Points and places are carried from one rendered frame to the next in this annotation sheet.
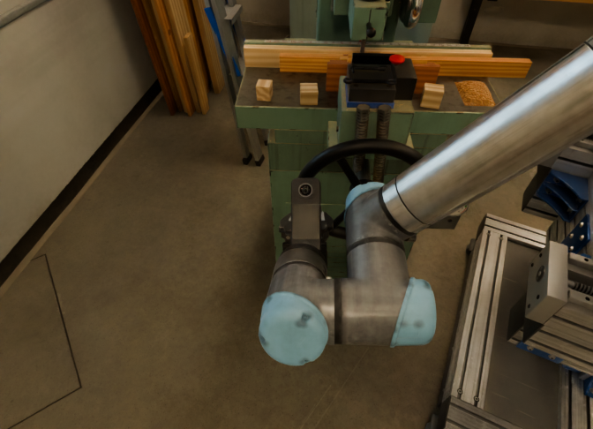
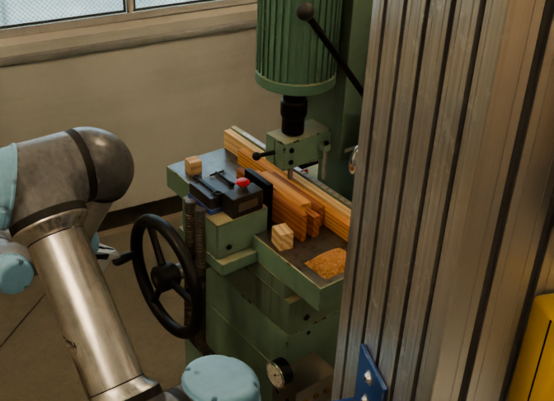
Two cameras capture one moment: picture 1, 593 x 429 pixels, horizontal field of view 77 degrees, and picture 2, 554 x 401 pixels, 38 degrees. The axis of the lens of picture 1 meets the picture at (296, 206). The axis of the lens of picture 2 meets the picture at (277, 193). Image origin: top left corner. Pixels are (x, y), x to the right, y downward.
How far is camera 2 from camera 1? 1.47 m
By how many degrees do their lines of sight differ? 40
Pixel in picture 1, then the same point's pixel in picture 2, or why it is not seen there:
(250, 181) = not seen: hidden behind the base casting
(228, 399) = not seen: outside the picture
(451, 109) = (287, 257)
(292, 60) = (245, 158)
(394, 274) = (18, 248)
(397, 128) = (209, 234)
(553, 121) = not seen: hidden behind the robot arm
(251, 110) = (173, 175)
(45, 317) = (30, 292)
